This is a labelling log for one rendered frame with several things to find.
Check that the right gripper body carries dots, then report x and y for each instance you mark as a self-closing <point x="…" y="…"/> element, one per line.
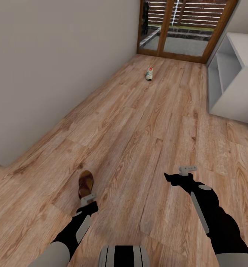
<point x="177" y="179"/>

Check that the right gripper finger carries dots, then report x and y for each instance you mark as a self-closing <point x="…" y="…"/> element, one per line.
<point x="167" y="177"/>

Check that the door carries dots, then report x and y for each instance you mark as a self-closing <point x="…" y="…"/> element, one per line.
<point x="186" y="30"/>

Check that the sandal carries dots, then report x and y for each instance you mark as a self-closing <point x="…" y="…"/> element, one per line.
<point x="85" y="182"/>

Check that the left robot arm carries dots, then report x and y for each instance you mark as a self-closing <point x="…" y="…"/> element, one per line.
<point x="61" y="250"/>

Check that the gym shoe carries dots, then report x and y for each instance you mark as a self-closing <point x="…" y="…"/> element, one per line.
<point x="149" y="73"/>

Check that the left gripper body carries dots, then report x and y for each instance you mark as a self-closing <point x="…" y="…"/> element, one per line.
<point x="92" y="207"/>

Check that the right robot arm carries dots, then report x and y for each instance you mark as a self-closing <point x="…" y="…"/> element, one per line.
<point x="230" y="249"/>

